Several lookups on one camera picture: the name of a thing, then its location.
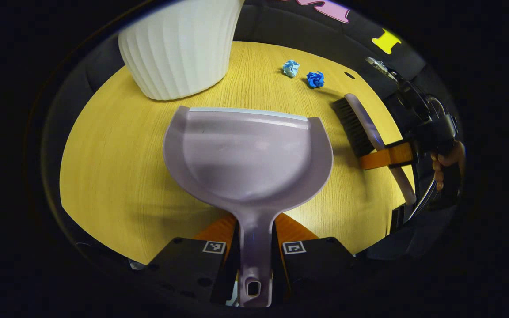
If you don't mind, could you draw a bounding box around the dark blue paper ball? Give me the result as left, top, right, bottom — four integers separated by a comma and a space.
306, 71, 326, 89

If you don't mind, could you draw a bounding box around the small pale purple broom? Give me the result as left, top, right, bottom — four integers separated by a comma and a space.
331, 93, 417, 206

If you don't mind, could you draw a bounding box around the white ribbed garbage bin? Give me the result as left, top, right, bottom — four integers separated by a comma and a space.
118, 0, 245, 101

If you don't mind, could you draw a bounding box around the light blue paper ball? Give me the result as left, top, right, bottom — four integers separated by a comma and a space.
282, 60, 300, 78

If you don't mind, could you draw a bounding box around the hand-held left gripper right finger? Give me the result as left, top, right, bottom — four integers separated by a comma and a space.
271, 212, 357, 304

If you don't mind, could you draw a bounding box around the pale purple dustpan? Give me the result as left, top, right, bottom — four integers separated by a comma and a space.
163, 105, 334, 308

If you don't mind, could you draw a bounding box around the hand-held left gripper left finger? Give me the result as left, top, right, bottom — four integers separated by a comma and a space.
142, 213, 239, 306

